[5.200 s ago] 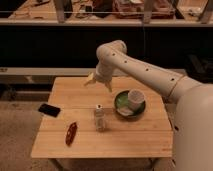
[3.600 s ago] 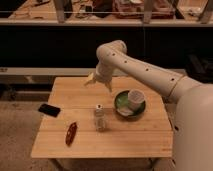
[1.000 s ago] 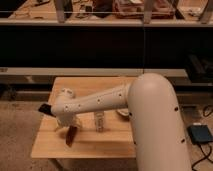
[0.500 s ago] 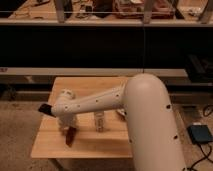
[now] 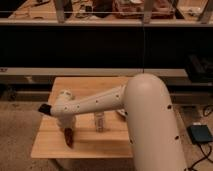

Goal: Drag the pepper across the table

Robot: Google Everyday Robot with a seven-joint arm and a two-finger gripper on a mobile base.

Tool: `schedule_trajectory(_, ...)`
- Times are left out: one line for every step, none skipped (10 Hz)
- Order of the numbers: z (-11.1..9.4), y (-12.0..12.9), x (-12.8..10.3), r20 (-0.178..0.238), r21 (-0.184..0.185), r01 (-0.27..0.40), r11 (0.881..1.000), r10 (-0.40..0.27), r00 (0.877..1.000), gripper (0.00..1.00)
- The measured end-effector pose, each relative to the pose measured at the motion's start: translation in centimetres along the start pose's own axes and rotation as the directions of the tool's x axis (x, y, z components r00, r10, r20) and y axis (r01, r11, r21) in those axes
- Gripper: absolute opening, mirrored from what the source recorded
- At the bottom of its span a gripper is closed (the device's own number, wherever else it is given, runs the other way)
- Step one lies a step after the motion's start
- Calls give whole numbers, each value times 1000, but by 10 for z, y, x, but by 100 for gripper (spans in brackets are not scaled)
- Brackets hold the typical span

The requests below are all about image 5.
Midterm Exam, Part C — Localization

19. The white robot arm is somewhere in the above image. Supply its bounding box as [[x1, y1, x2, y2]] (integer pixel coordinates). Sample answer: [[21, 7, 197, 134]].
[[51, 73, 188, 171]]

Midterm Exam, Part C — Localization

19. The black smartphone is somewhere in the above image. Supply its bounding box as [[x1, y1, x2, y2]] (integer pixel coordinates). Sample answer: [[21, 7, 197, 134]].
[[38, 104, 52, 116]]

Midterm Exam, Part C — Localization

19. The clear spice shaker bottle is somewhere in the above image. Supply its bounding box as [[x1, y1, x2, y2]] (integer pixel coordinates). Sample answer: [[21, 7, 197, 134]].
[[94, 112, 105, 132]]

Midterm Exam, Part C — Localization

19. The wooden table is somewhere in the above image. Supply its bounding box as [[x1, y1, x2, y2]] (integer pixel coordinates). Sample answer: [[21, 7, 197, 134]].
[[31, 77, 132, 161]]

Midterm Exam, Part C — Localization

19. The green plate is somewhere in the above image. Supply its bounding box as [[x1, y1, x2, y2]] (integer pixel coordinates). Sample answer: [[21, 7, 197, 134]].
[[116, 109, 126, 118]]

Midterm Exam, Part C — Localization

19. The black foot pedal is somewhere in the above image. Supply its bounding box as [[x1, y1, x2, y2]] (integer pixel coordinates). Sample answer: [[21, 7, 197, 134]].
[[187, 125, 213, 144]]

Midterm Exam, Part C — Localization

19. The black floor cable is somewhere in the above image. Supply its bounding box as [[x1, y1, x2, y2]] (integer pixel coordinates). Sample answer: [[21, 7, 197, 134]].
[[186, 105, 213, 171]]

